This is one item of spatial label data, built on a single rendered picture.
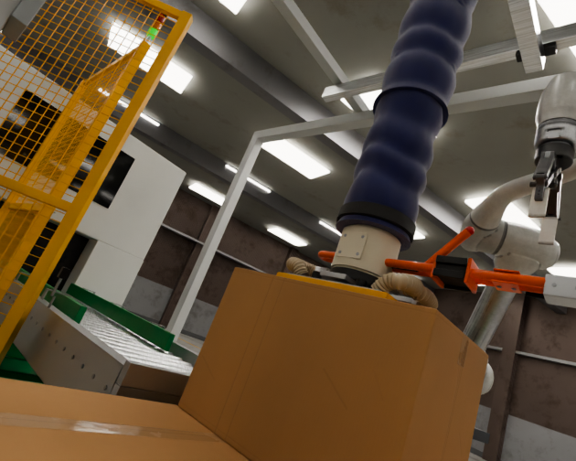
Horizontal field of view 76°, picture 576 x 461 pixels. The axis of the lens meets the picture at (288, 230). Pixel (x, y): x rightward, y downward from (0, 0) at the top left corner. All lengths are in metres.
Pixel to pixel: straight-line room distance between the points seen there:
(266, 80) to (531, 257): 4.16
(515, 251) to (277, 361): 0.96
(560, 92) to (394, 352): 0.73
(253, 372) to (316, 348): 0.18
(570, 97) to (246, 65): 4.30
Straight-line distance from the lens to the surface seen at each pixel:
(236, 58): 5.04
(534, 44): 2.94
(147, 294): 11.61
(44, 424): 0.76
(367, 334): 0.79
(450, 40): 1.39
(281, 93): 5.16
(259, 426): 0.91
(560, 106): 1.11
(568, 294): 0.90
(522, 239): 1.51
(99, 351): 1.25
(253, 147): 4.99
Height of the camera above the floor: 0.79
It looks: 16 degrees up
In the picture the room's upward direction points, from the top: 21 degrees clockwise
